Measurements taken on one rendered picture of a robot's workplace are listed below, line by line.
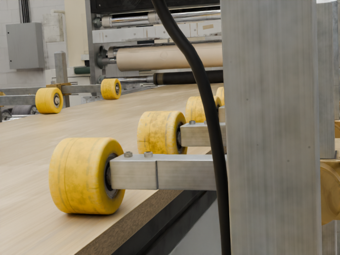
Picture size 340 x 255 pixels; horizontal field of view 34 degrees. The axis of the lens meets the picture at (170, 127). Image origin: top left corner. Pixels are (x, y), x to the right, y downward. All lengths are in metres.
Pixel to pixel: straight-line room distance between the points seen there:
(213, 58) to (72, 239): 2.38
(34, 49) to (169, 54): 7.54
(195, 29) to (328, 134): 2.42
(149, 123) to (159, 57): 2.14
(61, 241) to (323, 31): 0.29
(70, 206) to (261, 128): 0.38
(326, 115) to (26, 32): 10.02
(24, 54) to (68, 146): 9.88
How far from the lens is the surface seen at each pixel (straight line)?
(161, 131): 0.79
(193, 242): 0.88
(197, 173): 0.54
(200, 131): 0.79
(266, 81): 0.22
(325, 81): 0.47
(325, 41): 0.47
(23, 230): 0.58
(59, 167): 0.57
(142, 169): 0.56
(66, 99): 2.34
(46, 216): 0.61
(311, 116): 0.22
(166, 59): 2.93
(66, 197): 0.58
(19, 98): 1.83
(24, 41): 10.45
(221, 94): 1.28
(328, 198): 0.46
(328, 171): 0.46
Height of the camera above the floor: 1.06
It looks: 7 degrees down
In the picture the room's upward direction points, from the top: 3 degrees counter-clockwise
